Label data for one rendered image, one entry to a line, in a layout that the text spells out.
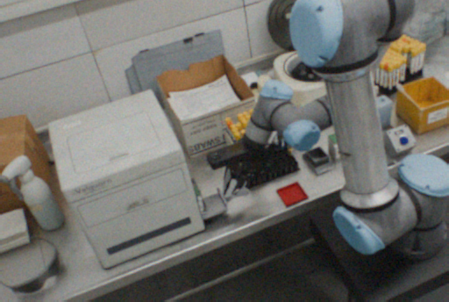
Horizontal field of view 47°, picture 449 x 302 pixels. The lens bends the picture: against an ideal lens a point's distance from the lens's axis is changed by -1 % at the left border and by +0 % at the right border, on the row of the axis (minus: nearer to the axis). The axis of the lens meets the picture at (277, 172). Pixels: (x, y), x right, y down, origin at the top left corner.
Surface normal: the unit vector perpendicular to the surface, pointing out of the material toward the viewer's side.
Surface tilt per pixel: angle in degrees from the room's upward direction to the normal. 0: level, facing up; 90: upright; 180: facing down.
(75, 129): 0
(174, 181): 90
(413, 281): 4
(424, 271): 4
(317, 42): 84
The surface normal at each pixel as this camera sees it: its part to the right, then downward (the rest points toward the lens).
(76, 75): 0.42, 0.61
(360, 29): 0.50, 0.34
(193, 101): -0.11, -0.71
